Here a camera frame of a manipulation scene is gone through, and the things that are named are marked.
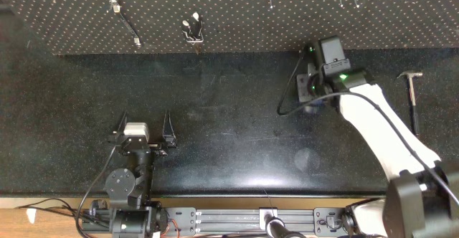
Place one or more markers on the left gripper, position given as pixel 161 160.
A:
pixel 157 146

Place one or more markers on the wrench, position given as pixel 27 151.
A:
pixel 127 25

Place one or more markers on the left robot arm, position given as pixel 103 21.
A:
pixel 136 180

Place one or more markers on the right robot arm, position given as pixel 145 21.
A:
pixel 376 130

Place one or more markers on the black pegboard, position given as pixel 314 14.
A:
pixel 233 19

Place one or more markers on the white tape piece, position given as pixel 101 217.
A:
pixel 31 214

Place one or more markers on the hammer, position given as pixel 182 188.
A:
pixel 413 94

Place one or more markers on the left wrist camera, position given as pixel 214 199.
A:
pixel 137 130

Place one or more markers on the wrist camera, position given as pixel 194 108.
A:
pixel 137 130
pixel 304 87

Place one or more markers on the mounting rail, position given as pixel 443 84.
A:
pixel 233 222

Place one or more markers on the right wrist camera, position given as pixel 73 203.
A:
pixel 304 87

